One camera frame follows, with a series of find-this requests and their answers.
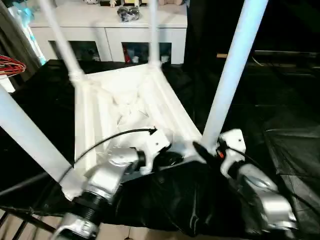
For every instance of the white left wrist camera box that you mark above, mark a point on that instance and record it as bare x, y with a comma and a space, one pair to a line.
155, 145

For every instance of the white cabinet with glass doors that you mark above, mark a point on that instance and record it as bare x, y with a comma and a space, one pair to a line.
100, 27

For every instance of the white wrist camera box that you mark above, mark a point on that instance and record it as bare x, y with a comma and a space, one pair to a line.
155, 145
232, 147

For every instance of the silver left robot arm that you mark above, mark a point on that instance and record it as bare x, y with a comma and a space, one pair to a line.
100, 185

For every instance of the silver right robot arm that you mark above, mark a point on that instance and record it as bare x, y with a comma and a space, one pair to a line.
260, 195

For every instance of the small yellow tag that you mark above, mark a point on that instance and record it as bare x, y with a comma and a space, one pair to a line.
222, 55

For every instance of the black metal stand frame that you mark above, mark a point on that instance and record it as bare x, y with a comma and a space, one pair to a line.
25, 222

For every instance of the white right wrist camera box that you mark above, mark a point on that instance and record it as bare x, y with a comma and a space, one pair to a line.
232, 147

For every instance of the shiny ornament on cabinet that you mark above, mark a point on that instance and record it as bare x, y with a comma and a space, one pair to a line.
128, 13

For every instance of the white plastic table top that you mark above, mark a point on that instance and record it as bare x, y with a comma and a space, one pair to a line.
130, 105

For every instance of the black work mat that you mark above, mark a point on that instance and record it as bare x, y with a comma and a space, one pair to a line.
280, 130

